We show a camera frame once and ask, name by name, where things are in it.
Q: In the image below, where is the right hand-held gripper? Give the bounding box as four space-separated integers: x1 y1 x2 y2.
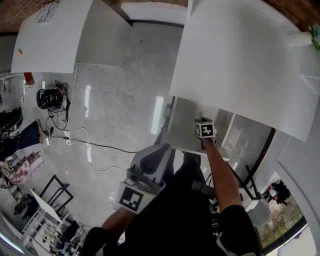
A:
194 116 218 140

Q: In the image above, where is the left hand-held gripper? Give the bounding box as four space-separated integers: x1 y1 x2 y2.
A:
115 143 174 215

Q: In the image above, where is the white drawer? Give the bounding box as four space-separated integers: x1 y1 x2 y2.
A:
153 96 238 162

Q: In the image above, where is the person's right forearm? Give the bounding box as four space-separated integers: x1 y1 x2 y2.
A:
199 136 246 214

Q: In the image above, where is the person's left forearm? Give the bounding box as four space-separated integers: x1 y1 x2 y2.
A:
99 206 137 236

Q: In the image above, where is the orange-lined small drawer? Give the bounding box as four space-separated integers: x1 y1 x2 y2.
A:
22 71 36 89

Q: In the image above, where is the person's black shirt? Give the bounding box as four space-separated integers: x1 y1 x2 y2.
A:
84 172 263 256

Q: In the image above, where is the white desk with shelf unit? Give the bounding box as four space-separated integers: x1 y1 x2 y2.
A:
169 0 320 143

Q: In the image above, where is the white power strip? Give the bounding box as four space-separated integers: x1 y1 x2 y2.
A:
63 130 76 146

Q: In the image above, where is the white chair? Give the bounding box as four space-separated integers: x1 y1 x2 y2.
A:
237 189 273 228

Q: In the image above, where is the black bag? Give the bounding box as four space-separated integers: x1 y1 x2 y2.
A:
271 179 293 208

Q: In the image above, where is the black-framed window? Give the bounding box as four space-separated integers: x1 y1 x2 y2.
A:
257 171 314 251

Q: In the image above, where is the dark blue garment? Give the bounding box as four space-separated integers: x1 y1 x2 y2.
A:
17 120 43 151

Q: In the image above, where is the pink checked cloth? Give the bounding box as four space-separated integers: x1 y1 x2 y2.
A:
6 150 45 186

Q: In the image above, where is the white vase with flowers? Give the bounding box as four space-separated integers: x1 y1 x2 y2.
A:
286 24 320 53

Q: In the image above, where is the small white desk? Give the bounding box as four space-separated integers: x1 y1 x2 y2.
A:
11 0 136 75

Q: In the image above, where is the printed paper sheet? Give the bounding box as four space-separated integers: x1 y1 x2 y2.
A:
34 2 60 25

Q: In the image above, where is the black floor cable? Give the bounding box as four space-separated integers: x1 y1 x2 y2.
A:
44 109 139 154

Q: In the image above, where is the white floor cable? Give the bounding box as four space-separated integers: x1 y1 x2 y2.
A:
74 126 131 174

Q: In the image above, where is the black table frame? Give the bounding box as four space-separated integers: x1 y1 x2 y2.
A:
226 161 264 201

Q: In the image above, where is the black metal frame stand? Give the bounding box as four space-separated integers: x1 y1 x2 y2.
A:
39 174 75 214

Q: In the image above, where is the thin white desk cable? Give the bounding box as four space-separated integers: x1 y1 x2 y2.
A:
66 63 79 131

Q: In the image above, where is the black device with cables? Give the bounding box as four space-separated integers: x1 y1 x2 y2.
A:
36 79 69 114

